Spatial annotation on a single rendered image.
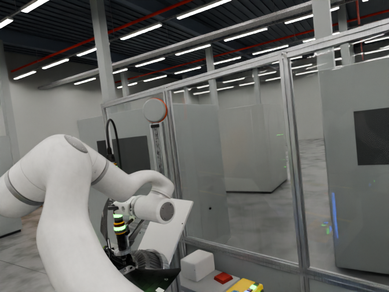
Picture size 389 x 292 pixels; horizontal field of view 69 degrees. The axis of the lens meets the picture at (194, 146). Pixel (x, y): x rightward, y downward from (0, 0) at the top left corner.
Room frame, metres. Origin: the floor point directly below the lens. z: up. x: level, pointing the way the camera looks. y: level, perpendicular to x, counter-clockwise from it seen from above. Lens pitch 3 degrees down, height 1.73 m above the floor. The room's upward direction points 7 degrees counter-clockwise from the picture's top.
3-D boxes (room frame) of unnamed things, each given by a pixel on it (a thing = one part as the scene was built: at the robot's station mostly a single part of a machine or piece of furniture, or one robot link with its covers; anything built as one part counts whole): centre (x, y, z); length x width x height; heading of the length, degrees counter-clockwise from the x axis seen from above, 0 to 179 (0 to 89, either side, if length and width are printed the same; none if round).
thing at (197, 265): (1.69, 0.07, 0.92); 0.17 x 0.16 x 0.11; 136
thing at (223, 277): (1.58, -0.08, 0.87); 0.08 x 0.08 x 0.02; 35
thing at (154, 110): (1.85, 0.23, 1.88); 0.17 x 0.15 x 0.16; 46
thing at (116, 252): (1.15, 0.34, 1.31); 0.09 x 0.07 x 0.10; 171
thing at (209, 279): (1.62, 0.04, 0.85); 0.36 x 0.24 x 0.03; 46
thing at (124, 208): (1.07, 0.26, 1.47); 0.11 x 0.10 x 0.07; 46
